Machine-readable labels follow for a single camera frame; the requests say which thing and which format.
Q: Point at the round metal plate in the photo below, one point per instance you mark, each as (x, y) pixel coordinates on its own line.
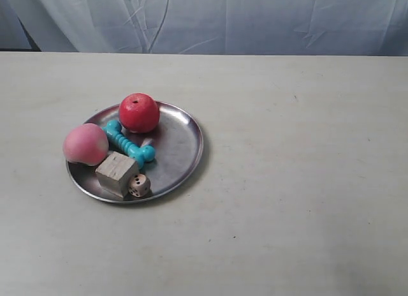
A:
(178, 141)

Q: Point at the small wooden die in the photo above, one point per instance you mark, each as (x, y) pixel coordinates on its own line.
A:
(139, 185)

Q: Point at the red apple toy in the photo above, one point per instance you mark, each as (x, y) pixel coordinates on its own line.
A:
(139, 113)

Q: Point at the wooden cube block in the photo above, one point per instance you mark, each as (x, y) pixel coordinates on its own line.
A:
(115, 172)

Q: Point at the pink peach toy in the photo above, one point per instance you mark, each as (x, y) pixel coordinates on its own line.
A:
(86, 144)

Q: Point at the white backdrop curtain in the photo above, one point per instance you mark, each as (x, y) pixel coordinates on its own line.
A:
(229, 27)

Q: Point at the teal bone toy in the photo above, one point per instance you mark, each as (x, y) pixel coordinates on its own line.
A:
(141, 155)

